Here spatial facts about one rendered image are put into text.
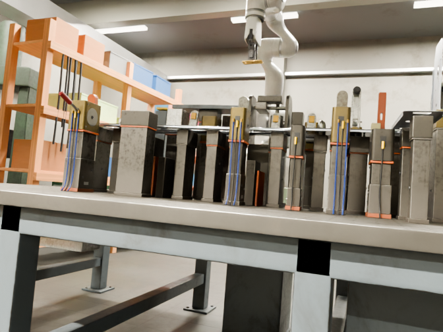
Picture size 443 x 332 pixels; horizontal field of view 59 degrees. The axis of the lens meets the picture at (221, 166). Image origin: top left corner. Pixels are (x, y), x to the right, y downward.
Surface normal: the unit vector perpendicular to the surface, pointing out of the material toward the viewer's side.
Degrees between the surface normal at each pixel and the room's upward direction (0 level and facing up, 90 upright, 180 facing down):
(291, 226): 90
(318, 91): 90
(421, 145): 90
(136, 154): 90
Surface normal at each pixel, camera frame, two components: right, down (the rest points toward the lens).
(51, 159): 0.91, 0.04
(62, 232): -0.35, -0.09
